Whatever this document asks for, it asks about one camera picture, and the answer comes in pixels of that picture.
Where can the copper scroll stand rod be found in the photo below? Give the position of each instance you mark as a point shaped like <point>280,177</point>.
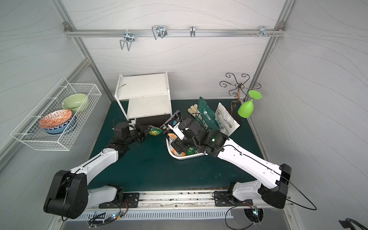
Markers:
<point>237,89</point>

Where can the white slotted cable duct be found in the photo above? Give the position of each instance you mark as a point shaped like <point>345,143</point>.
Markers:
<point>184,214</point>

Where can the dark green soil bag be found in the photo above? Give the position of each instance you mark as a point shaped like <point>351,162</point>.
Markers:
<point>206,116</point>

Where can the metal bracket hook right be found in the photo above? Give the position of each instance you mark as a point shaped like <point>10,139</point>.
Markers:
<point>262,33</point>

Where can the white wire wall basket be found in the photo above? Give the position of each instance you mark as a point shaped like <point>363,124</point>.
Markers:
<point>31,134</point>

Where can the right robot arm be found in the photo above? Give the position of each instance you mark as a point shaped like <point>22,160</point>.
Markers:
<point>271,180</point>

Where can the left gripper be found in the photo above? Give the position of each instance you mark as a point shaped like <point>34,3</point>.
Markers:
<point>141,133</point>

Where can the black white fertilizer bag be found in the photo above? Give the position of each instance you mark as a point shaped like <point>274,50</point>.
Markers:
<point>172,121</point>

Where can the white work glove red cuff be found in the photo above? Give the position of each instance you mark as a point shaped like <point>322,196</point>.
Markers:
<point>192,110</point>

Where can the white perforated plastic basket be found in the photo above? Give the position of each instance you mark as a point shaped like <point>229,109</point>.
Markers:
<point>185,157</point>

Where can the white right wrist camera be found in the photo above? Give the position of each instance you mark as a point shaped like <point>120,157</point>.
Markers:
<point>177,130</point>

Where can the light green bowl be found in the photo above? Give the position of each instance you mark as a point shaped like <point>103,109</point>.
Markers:
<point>76,103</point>

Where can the metal double hook middle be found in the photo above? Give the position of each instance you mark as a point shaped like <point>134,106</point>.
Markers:
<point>159,31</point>

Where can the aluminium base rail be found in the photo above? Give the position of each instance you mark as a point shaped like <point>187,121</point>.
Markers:
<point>187,199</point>

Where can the white green fertilizer bag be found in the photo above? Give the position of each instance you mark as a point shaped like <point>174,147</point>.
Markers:
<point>226,122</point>

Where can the metal clip hook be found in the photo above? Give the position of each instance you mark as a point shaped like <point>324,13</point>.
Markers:
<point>192,31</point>

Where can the orange snack bag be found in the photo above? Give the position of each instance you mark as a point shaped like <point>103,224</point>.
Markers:
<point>171,138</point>

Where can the orange patterned bowl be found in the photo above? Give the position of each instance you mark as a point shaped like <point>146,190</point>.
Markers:
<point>55,118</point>

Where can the blue bowl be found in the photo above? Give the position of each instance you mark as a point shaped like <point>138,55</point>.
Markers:
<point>60,129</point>

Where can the small yellow green packet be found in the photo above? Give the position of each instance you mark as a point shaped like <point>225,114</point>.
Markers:
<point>155,131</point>

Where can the white two-tier shelf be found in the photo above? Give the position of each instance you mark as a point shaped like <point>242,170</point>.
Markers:
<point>144,96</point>

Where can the horizontal aluminium rail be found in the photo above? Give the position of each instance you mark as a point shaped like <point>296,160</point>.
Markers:
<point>171,33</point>

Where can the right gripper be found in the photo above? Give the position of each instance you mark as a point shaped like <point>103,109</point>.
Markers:
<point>178,143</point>

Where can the metal double hook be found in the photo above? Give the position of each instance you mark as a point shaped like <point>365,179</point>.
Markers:
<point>159,31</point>
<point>128,39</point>

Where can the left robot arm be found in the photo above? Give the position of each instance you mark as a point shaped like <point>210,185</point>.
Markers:
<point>78,177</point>

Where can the white green shelf bag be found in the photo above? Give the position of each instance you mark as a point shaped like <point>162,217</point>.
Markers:
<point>191,151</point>

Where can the aluminium frame post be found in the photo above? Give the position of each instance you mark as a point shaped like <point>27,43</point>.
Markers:
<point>280,25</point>

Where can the metal double hook left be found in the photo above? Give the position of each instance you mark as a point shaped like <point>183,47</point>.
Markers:
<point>128,39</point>

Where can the green plastic wine glass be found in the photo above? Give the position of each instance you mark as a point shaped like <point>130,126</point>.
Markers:
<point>247,108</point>

